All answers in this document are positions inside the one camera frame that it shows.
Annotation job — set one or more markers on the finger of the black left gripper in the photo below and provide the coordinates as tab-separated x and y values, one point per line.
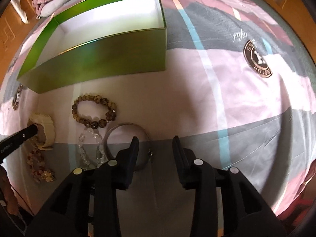
12	143

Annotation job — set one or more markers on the wooden bed frame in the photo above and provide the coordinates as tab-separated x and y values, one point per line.
296	14

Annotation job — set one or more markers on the person's hand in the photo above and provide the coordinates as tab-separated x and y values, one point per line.
12	203

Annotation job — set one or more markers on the green open cardboard box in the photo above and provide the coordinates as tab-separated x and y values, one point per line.
96	39

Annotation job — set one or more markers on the pink grey patchwork bedsheet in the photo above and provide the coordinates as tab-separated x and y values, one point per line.
238	89

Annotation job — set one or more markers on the silver metal bangle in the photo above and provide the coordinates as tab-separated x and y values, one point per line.
149	152

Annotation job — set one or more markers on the cream white wristwatch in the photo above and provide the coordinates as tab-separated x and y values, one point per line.
45	137

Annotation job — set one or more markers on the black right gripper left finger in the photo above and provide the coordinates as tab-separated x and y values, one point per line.
95	194

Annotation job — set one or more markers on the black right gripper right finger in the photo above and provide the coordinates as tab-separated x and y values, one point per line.
198	175

